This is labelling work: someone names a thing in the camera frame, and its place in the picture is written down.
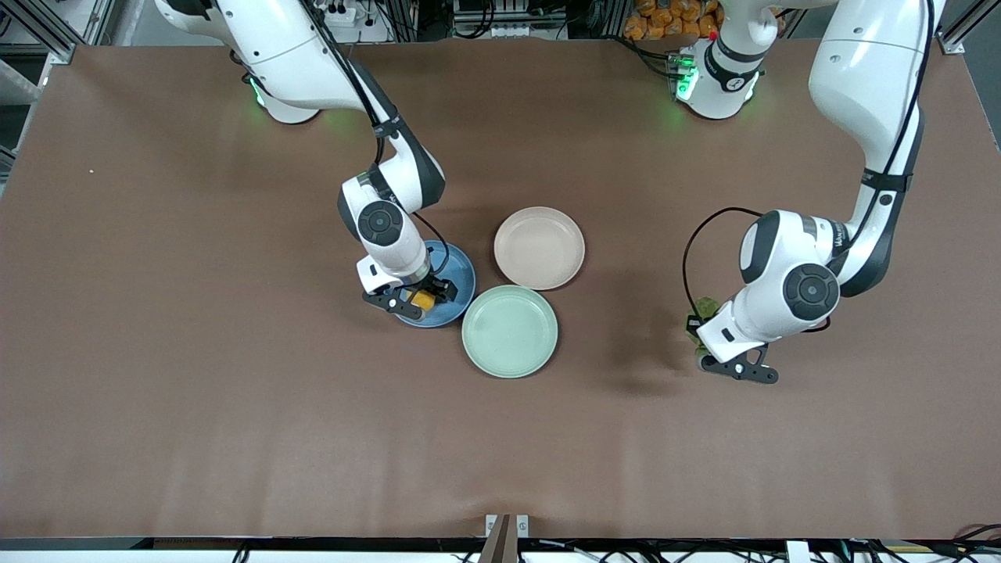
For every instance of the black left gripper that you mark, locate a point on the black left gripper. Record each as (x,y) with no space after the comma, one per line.
(693,322)

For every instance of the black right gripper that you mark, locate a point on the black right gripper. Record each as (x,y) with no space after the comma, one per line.
(439,286)

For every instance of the green lettuce leaf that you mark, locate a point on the green lettuce leaf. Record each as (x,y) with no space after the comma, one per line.
(708,306)

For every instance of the yellow lemon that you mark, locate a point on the yellow lemon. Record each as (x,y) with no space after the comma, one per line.
(423,301)

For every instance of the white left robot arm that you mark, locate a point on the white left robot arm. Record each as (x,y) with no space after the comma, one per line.
(860,62)

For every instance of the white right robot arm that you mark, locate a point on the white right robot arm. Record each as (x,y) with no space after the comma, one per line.
(289,55)

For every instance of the blue plate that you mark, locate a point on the blue plate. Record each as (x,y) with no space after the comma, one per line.
(463,274)

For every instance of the light green plate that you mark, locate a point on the light green plate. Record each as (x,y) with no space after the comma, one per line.
(510,331)

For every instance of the beige plate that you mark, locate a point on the beige plate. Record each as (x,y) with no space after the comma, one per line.
(539,248)

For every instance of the small white box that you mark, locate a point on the small white box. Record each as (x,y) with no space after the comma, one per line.
(798,552)

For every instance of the black and white electronics rack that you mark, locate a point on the black and white electronics rack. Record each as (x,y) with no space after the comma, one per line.
(508,19)

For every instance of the white power strip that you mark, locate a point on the white power strip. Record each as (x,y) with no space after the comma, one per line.
(344,14)

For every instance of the bag of orange items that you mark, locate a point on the bag of orange items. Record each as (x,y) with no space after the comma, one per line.
(665,19)

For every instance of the black left camera bracket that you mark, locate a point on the black left camera bracket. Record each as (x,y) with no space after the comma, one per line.
(751,371)

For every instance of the metal mounting bracket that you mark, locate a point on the metal mounting bracket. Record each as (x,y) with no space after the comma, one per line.
(491,524)

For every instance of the brown camera mast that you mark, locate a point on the brown camera mast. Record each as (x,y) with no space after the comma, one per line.
(500,543)

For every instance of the aluminium frame profile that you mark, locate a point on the aluminium frame profile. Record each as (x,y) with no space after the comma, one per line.
(62,31)

